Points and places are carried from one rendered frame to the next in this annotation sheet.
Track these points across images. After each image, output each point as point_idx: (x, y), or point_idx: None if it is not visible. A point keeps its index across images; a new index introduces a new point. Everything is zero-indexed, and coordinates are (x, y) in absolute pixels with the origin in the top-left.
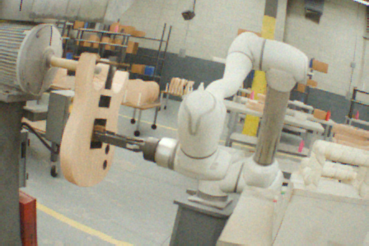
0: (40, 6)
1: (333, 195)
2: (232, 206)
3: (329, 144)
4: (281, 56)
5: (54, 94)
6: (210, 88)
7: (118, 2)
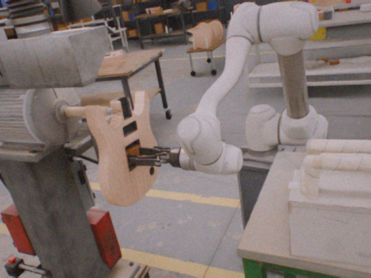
0: (16, 77)
1: (341, 206)
2: None
3: (325, 143)
4: (279, 23)
5: None
6: (202, 103)
7: (89, 57)
